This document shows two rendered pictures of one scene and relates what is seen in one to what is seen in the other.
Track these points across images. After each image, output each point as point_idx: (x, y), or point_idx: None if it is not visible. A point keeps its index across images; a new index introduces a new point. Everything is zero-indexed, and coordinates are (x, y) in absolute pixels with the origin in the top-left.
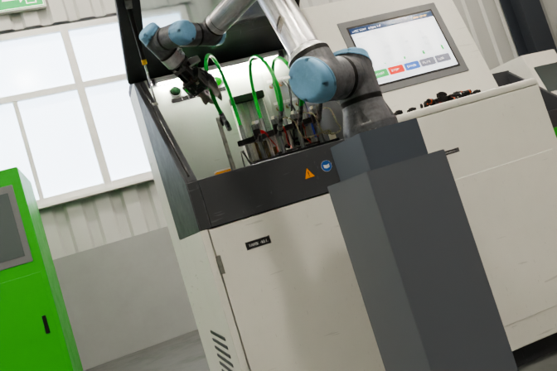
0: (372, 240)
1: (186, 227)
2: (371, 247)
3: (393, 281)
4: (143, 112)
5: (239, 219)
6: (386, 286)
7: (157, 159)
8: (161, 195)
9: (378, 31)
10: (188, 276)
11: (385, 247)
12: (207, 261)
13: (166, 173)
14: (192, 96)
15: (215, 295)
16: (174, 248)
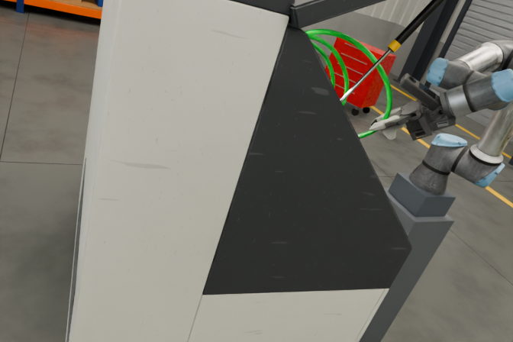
0: (423, 252)
1: (318, 283)
2: (419, 255)
3: (417, 270)
4: (296, 101)
5: None
6: (411, 272)
7: (269, 185)
8: (141, 226)
9: None
10: (169, 338)
11: (430, 255)
12: (370, 312)
13: (305, 216)
14: (412, 137)
15: (346, 337)
16: (82, 308)
